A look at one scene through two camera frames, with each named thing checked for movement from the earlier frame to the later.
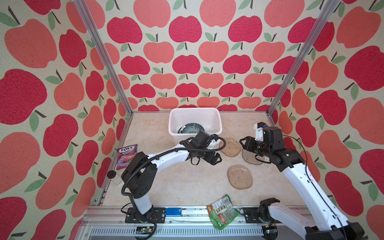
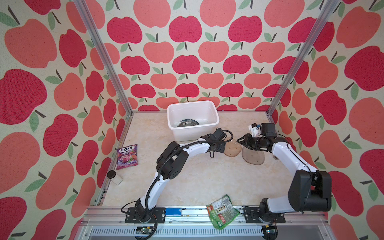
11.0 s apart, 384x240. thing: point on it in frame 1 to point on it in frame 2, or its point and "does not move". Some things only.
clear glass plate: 240,177 to 187,122
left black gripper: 213,161 to 222,147
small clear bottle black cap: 114,177 does not move
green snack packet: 222,213 does not move
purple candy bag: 125,155 does not move
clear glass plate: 232,148 does not move
